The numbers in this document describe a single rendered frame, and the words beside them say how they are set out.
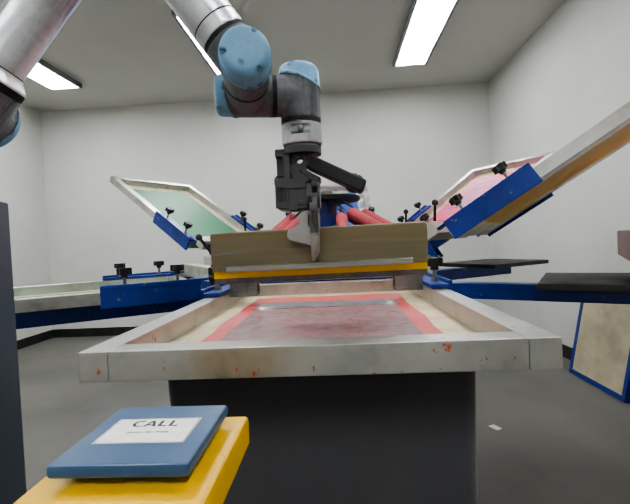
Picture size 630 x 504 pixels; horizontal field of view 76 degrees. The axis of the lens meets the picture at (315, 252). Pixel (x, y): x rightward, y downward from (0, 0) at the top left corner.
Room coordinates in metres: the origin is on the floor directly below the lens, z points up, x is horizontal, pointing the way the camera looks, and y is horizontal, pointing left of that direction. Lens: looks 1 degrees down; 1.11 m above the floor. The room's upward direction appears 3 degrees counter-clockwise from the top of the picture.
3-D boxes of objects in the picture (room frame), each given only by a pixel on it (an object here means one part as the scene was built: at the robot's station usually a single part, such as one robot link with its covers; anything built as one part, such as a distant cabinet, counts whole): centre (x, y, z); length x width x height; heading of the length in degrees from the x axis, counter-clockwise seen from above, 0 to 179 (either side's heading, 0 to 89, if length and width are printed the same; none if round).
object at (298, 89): (0.77, 0.02, 1.39); 0.09 x 0.08 x 0.11; 99
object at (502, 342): (0.88, -0.01, 0.97); 0.79 x 0.58 x 0.04; 177
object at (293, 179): (0.77, 0.02, 1.23); 0.09 x 0.08 x 0.12; 87
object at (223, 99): (0.74, 0.11, 1.39); 0.11 x 0.11 x 0.08; 9
